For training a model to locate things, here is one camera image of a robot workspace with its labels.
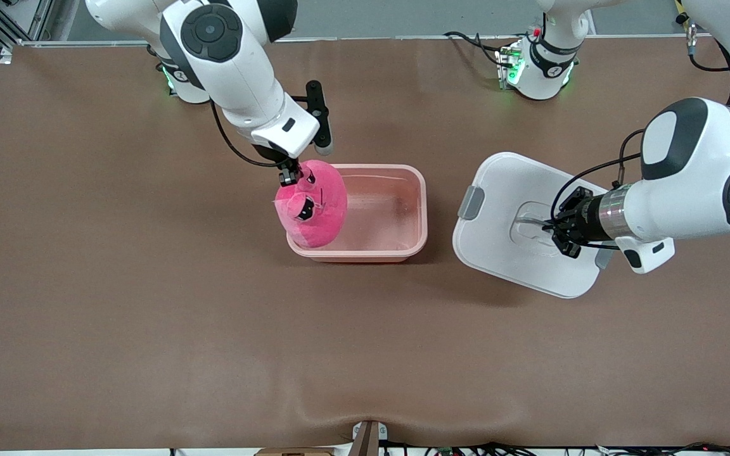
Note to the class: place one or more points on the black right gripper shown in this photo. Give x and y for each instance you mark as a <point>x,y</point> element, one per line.
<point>287,170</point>

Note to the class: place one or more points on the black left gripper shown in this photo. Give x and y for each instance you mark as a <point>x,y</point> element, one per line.
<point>581,215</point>

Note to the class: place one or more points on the pink plush toy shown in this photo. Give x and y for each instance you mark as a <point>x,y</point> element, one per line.
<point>320,209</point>

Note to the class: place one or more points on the white container lid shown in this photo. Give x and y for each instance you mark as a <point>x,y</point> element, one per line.
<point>504,253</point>

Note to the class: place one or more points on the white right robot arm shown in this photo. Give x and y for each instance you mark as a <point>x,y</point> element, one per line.
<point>238,76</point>

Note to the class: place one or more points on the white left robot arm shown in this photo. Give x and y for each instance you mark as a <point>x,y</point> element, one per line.
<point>688,177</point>

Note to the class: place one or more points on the pink plastic storage box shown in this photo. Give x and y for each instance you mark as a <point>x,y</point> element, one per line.
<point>390,215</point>

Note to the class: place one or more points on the brown table mat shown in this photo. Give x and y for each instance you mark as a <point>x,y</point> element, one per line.
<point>365,354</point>

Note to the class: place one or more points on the brown cardboard piece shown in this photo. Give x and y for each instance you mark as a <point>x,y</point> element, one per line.
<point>295,452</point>

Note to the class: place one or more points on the aluminium table edge rail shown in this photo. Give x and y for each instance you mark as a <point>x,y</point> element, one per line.
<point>403,38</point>

